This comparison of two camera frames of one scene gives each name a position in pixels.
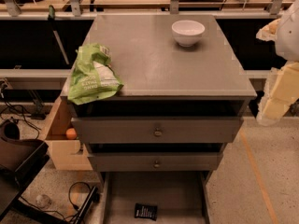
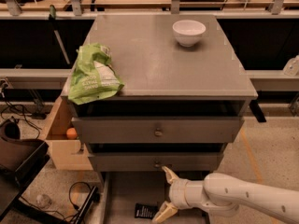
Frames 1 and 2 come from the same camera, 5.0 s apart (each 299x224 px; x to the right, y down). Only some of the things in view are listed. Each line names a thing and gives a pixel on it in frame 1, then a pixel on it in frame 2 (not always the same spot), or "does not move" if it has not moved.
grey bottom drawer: (180, 197) does not move
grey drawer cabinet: (182, 101) does not move
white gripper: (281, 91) to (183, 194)
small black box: (146, 211) does not move
